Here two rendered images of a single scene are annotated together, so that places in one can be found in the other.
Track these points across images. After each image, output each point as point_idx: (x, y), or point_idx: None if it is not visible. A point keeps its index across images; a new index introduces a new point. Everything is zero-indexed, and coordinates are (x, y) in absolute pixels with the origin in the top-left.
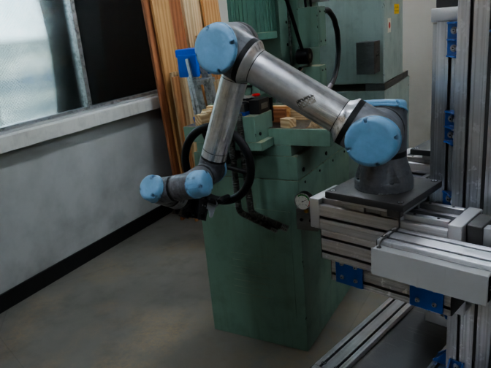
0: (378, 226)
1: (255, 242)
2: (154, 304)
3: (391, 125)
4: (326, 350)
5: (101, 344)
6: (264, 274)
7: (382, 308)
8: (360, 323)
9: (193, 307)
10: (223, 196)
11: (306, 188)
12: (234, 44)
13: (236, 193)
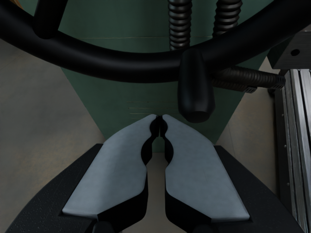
0: None
1: (168, 87)
2: (36, 137)
3: None
4: (223, 145)
5: (0, 217)
6: (177, 116)
7: (304, 118)
8: (304, 151)
9: (78, 127)
10: (201, 74)
11: None
12: None
13: (236, 39)
